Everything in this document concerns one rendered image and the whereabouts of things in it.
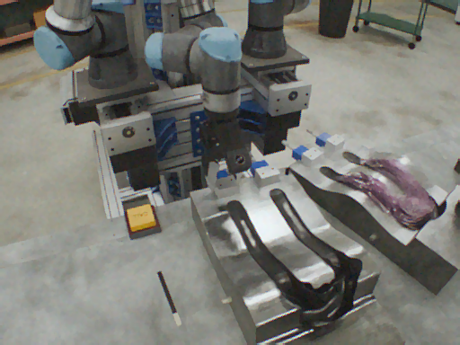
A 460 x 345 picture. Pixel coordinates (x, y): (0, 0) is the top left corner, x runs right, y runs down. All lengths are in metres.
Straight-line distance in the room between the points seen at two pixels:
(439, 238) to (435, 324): 0.19
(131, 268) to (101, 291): 0.09
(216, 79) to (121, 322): 0.52
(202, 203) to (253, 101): 0.46
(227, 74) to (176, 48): 0.11
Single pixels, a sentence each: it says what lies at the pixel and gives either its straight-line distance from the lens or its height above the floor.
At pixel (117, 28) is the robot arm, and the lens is 0.94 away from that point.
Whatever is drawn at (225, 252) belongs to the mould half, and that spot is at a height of 0.88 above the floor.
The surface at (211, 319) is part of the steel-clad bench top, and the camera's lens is 0.72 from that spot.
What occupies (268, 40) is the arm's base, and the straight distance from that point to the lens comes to 1.09.
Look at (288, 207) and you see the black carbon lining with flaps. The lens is 0.79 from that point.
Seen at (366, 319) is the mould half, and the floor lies 0.86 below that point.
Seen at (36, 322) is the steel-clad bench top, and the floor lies 0.80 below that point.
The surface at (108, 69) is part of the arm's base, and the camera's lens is 0.96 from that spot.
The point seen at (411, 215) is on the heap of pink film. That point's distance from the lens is 0.86.
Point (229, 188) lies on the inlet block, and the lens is 0.78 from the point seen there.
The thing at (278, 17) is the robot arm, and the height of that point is 1.17.
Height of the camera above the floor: 1.46
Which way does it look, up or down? 41 degrees down
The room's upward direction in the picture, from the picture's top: straight up
